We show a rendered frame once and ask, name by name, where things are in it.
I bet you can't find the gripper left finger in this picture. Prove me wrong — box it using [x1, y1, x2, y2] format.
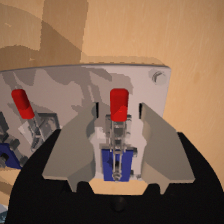
[4, 102, 99, 224]

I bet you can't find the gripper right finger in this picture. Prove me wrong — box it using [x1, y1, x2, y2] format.
[139, 103, 224, 224]

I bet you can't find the grey metal fixture plate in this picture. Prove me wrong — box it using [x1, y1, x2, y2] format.
[0, 64, 172, 180]

